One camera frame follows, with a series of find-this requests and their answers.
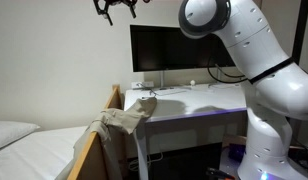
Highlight black vertical pole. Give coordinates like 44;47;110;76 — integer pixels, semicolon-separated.
291;0;308;66

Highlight brown cardboard box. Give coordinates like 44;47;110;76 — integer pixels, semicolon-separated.
221;134;248;148

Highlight beige trousers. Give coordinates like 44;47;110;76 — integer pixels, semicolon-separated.
54;97;158;180

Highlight white keyboard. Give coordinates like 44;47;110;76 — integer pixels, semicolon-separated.
153;87;189;97

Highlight thin black desk cable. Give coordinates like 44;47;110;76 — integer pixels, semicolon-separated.
139;84;178;100

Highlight grey monitor stand leg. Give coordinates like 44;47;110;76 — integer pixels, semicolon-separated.
159;70;167;88

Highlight red and black tool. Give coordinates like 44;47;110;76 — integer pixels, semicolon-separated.
205;166;236;180

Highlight white bed mattress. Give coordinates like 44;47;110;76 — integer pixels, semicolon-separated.
0;124;90;180

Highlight black floor cables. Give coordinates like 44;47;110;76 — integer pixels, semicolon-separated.
288;146;308;171

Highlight white cable under desk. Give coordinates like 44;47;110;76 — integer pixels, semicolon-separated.
128;151;164;172

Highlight purple-lit electronics box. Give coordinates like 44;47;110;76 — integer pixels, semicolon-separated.
228;143;247;163

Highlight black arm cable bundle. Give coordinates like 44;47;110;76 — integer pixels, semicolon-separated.
207;54;250;84

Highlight white desk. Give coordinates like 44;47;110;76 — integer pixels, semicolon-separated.
123;82;249;180

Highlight black computer monitor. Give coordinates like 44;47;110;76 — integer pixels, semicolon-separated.
129;23;237;73

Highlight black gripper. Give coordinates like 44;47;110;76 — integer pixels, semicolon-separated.
92;0;142;27

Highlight white power strip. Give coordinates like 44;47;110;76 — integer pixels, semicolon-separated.
131;80;154;90

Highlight white pillow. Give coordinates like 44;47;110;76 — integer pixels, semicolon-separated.
0;120;41;153

